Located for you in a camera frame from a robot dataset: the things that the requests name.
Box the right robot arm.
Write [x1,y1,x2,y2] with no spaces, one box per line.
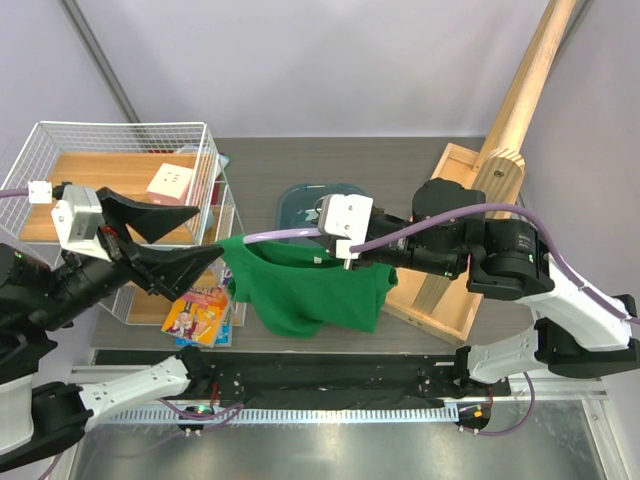
[351,178,639,395]

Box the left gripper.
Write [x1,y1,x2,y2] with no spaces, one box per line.
[34,185,229,328]

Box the colourful children's book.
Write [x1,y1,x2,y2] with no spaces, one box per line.
[161,267,235,348]

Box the light blue plush toy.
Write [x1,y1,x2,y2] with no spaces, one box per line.
[176,144,231,243]

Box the teal plastic basin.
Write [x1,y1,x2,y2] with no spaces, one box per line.
[275,183,366,230]

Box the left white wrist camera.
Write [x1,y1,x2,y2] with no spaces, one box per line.
[27,181,109,261]

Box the white slotted cable duct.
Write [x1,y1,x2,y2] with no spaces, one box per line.
[106,404,459,426]

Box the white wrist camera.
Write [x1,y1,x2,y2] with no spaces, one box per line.
[27,181,109,261]
[318,194,373,260]

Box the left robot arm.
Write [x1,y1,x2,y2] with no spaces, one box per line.
[1,181,223,471]

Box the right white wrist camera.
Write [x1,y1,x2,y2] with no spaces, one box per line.
[318,194,373,260]

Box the white wire shelf rack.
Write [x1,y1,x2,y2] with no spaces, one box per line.
[1,121,244,327]

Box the pink white cube socket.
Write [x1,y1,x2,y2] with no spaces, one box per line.
[146,163,194,206]

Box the lilac plastic clothes hanger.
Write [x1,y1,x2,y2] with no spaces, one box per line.
[242,195,331,247]

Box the wooden clothes rack stand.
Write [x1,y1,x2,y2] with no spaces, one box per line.
[383,0,576,346]

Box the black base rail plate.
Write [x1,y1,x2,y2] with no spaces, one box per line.
[94,349,511,410]

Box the green tank top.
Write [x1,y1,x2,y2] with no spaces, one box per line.
[219,235,398,338]

